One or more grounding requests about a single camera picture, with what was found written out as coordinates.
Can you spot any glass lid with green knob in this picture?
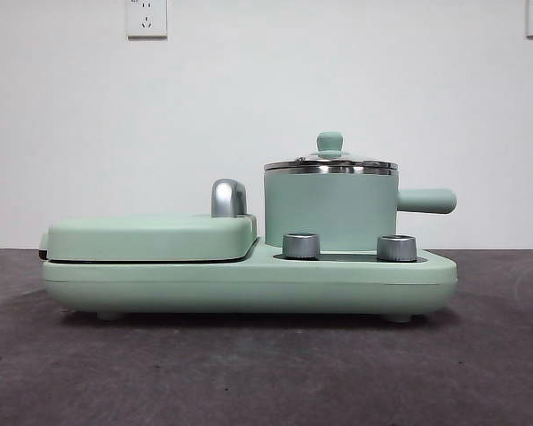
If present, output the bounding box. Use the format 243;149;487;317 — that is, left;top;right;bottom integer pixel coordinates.
264;130;399;172

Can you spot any silver control knob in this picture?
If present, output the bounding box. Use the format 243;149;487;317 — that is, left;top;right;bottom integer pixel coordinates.
376;233;417;262
282;232;322;259

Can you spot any mint green breakfast machine base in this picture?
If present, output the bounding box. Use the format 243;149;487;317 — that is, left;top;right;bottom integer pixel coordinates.
42;236;458;322

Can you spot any mint green pot with handle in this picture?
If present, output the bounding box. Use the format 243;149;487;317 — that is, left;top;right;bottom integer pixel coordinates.
263;164;459;250

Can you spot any green griddle lid chrome handle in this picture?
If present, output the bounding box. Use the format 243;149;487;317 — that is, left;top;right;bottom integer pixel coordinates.
38;178;259;263

